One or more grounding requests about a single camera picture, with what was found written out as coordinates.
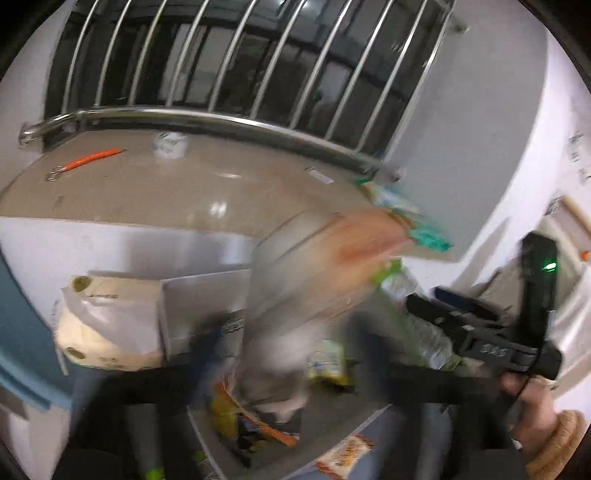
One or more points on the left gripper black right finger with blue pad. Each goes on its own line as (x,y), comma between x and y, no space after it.
(446,427)

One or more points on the yellow snack packet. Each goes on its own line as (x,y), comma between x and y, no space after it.
(327,363)

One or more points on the white tape roll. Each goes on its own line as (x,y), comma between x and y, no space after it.
(170,146)

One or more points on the orange beaded tool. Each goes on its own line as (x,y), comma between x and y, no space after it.
(56,172)

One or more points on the brown sleeve forearm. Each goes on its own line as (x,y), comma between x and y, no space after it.
(560,448)

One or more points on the blue curtain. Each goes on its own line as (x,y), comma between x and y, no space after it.
(29,364)

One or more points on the white cardboard box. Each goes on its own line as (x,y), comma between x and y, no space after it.
(255,411)

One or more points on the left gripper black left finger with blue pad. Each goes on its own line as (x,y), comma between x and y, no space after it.
(134,425)

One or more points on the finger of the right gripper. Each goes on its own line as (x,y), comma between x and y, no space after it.
(451,323)
(462,304)

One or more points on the person's right hand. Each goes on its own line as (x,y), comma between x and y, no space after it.
(539,419)

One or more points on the small white tube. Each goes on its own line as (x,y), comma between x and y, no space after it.
(318,175)

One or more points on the beige chair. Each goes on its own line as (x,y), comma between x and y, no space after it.
(568,226)

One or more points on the orange snack packet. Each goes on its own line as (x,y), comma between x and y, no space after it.
(340,461)

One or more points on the steel window guard rail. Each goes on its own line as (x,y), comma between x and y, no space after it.
(335,79)

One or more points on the yellow tissue pack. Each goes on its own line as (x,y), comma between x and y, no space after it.
(110,323)

